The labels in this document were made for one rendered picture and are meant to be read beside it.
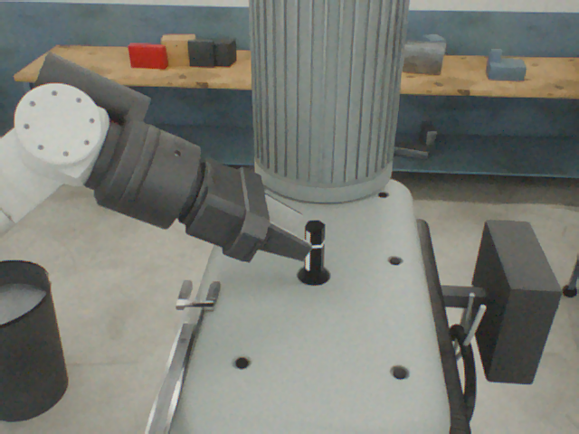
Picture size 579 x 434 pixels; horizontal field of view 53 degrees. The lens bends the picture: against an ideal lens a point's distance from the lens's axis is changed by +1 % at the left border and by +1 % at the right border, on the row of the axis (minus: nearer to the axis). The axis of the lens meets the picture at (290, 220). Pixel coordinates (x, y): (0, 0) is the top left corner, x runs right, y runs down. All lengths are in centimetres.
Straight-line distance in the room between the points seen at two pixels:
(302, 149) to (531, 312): 46
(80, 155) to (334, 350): 29
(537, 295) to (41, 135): 74
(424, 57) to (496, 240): 343
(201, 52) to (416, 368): 406
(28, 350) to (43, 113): 239
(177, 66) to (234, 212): 407
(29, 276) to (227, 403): 259
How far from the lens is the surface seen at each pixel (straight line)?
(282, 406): 52
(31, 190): 60
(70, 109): 51
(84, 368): 330
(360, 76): 72
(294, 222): 64
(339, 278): 65
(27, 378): 297
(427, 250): 85
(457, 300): 107
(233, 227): 55
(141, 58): 458
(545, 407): 321
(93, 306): 366
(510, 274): 98
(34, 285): 308
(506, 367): 107
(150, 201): 54
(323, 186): 77
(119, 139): 54
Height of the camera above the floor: 230
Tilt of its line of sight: 33 degrees down
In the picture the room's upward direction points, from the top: straight up
